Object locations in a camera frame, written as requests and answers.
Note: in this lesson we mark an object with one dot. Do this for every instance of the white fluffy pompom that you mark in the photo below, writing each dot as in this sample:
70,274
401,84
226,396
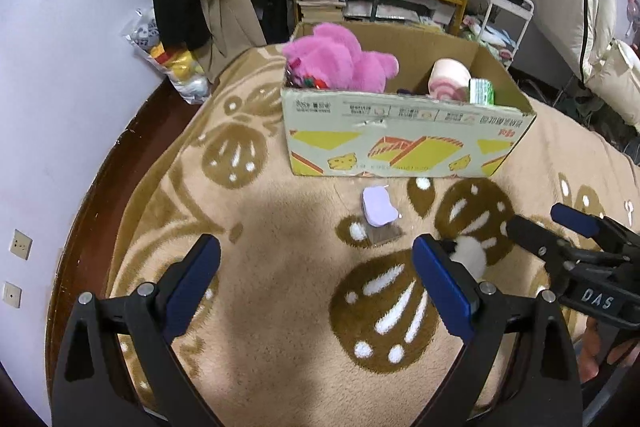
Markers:
472,257

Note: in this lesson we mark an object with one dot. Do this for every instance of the white wall socket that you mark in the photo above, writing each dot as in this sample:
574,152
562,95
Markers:
21,244
12,294

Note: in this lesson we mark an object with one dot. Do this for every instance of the person's right hand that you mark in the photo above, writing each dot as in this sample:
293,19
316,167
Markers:
590,347

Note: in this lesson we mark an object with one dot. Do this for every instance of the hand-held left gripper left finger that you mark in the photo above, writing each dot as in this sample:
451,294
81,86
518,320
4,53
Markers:
192,287

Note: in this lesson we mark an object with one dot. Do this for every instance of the pile of books and papers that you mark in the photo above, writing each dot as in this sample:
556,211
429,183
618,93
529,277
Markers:
400,9

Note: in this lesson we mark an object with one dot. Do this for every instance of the pink plush toy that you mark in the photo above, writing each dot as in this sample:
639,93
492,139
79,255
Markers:
340,57

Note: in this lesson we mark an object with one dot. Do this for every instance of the dark wooden bed frame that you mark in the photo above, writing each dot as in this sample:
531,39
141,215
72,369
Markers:
125,157

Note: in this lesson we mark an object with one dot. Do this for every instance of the stack of old books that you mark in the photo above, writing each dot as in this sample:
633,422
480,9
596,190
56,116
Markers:
320,2

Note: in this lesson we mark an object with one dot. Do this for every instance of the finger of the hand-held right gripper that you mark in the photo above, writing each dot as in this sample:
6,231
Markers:
535,237
575,217

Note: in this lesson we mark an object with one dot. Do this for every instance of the pink roll cake plush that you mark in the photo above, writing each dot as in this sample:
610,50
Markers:
447,79

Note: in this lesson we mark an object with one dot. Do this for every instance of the lilac pad in clear packet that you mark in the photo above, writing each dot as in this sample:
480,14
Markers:
377,207

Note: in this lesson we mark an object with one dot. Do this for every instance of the plastic bag of snacks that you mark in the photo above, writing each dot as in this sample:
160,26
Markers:
175,67

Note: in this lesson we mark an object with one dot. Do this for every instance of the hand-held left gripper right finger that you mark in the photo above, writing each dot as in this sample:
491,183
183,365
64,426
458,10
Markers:
442,287

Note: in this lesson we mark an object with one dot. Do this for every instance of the printed cardboard box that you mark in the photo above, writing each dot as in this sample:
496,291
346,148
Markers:
400,127

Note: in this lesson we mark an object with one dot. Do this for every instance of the beige patterned blanket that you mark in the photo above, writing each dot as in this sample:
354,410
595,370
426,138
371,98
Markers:
280,232

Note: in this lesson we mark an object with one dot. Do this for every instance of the green can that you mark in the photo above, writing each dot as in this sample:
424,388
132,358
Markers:
481,91

